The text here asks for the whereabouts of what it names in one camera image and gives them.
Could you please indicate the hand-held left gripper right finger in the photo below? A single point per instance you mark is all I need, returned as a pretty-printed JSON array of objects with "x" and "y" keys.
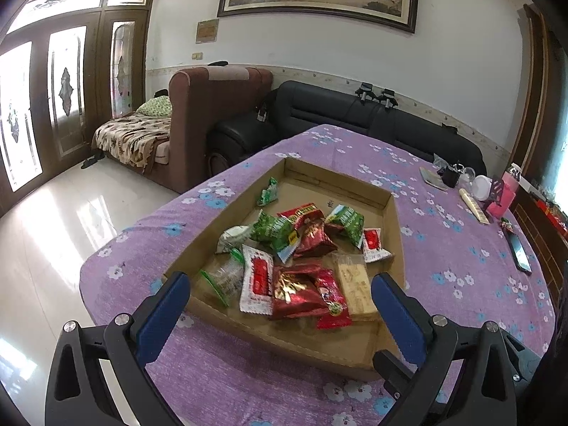
[{"x": 399, "y": 319}]

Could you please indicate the black phone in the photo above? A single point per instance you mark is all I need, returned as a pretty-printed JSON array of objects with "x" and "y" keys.
[{"x": 519, "y": 252}]

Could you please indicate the thin booklet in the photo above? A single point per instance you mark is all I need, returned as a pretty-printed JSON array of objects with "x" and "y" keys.
[{"x": 432, "y": 178}]

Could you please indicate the white round container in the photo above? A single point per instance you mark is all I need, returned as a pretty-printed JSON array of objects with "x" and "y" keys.
[{"x": 481, "y": 187}]

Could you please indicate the red noodle snack packet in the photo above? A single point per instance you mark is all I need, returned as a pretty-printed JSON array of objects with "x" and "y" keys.
[{"x": 313, "y": 240}]

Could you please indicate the red packet green stripe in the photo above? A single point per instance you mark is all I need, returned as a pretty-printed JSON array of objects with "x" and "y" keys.
[{"x": 304, "y": 214}]

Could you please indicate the small wall plaque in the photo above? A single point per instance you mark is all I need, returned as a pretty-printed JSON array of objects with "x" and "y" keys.
[{"x": 207, "y": 31}]

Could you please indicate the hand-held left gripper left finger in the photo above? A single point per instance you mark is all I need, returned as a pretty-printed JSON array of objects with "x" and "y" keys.
[{"x": 164, "y": 315}]

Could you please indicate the clear nut packet green edge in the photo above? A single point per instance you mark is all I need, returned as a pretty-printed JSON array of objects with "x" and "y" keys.
[{"x": 219, "y": 277}]

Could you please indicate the brown wooden glass door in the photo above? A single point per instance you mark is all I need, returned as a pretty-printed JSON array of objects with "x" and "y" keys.
[{"x": 66, "y": 75}]

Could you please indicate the green snack packet yellow label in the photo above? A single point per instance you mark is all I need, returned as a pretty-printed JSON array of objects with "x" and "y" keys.
[{"x": 273, "y": 230}]

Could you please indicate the pink box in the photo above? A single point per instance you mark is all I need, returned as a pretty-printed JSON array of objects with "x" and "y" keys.
[{"x": 503, "y": 199}]

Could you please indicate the brown wooden door frame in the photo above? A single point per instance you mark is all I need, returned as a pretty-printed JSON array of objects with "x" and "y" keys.
[{"x": 532, "y": 88}]

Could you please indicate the white green snack packet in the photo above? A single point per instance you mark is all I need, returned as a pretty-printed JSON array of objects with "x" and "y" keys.
[{"x": 233, "y": 237}]

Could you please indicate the cream long box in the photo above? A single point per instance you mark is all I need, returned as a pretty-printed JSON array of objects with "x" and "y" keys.
[{"x": 474, "y": 206}]

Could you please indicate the purple floral tablecloth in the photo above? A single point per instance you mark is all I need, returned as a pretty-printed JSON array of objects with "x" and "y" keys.
[{"x": 443, "y": 253}]

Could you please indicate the green patterned pillow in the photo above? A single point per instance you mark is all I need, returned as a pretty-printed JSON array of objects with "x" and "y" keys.
[{"x": 155, "y": 106}]

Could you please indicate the black handbag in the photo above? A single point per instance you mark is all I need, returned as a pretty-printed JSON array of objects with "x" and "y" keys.
[{"x": 264, "y": 108}]

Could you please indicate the black leather sofa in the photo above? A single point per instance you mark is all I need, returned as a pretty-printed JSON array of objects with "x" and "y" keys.
[{"x": 319, "y": 106}]

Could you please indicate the black cup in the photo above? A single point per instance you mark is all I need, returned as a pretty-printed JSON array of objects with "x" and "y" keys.
[{"x": 451, "y": 176}]

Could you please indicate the red foil snack packet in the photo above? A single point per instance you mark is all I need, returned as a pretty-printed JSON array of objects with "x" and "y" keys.
[{"x": 293, "y": 293}]

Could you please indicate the shallow cardboard box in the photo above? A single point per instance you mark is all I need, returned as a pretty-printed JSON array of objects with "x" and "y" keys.
[{"x": 330, "y": 191}]

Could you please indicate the brown sofa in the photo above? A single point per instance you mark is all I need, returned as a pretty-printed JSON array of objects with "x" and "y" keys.
[{"x": 199, "y": 111}]

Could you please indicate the spare black gripper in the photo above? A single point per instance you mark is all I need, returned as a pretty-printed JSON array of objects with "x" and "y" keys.
[
  {"x": 387, "y": 97},
  {"x": 364, "y": 92}
]

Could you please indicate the white red sausage packet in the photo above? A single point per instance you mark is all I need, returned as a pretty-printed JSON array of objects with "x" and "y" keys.
[
  {"x": 373, "y": 242},
  {"x": 256, "y": 279}
]

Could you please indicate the small green snack packet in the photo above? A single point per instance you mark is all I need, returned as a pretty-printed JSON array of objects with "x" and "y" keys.
[{"x": 268, "y": 194}]

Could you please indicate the small red snack packet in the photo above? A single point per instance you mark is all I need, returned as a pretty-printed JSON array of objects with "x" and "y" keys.
[{"x": 333, "y": 304}]

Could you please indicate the beige cracker packet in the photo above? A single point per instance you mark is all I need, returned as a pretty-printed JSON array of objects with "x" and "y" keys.
[{"x": 355, "y": 286}]

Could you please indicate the dark slippers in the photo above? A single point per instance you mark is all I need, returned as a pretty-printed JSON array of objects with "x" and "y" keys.
[{"x": 92, "y": 163}]

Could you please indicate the brown patterned blanket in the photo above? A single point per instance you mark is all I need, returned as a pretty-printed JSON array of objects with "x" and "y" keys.
[{"x": 128, "y": 137}]

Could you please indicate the flat black object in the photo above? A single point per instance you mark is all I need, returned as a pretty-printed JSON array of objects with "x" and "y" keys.
[{"x": 217, "y": 63}]

